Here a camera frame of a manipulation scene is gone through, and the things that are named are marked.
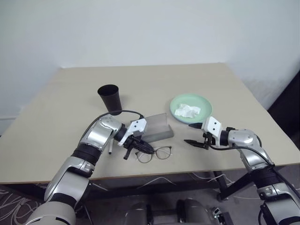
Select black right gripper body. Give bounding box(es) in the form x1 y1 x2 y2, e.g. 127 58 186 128
202 132 217 150

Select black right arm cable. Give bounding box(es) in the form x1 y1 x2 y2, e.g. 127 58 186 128
209 143 300 195

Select small black silver device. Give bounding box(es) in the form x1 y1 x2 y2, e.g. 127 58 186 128
211 207 233 225

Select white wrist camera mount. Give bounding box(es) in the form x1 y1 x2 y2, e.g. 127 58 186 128
118 118 148 146
201 116 222 139

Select light green plate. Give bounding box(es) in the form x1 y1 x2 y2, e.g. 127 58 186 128
169 93 213 124

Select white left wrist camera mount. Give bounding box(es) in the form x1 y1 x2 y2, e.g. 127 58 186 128
118 118 148 146

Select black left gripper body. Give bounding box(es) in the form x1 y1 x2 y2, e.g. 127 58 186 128
123 134 143 160

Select thin-framed round eyeglasses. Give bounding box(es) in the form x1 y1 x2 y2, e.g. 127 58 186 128
135 145 173 164

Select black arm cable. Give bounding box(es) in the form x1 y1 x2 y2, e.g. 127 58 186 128
209 143 300 195
79 109 144 143

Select grey glasses case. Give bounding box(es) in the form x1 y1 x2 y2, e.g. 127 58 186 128
140 112 174 143

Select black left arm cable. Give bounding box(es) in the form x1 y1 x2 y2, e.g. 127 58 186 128
79 109 144 143

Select black plastic cup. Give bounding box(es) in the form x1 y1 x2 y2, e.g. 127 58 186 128
97 84 123 115

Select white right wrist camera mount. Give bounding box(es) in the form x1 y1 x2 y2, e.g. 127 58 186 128
201 116 222 139

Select black metal table frame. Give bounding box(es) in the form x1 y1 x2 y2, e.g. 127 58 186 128
89 170 258 202

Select crumpled white tissue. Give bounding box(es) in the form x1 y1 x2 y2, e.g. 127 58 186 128
173 103 202 118

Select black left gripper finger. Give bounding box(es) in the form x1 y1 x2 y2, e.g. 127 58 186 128
138 140 154 151
133 146 153 155

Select white floor cable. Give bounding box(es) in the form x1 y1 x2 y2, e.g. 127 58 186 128
192 172 235 186
138 177 174 188

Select black panel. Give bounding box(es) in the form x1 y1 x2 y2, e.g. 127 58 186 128
267 65 300 141

